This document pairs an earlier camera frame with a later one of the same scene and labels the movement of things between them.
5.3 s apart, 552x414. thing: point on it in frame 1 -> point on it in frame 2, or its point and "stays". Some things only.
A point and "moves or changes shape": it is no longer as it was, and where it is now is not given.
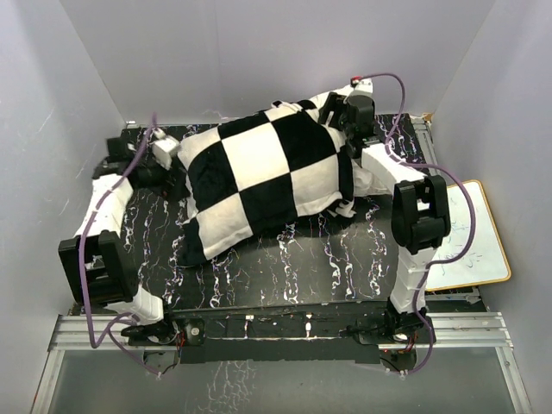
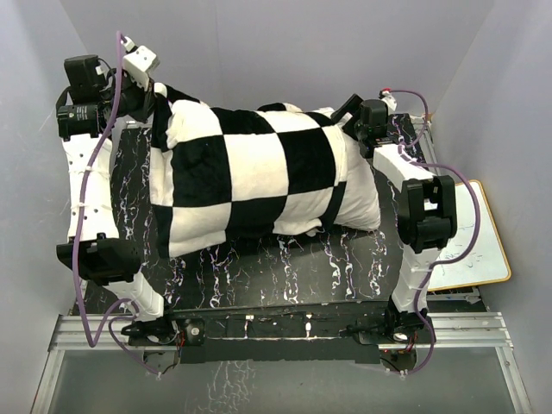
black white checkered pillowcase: (273, 165) moves or changes shape
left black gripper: (165, 186) -> (147, 98)
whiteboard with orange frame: (485, 263) stays
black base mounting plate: (329, 335) stays
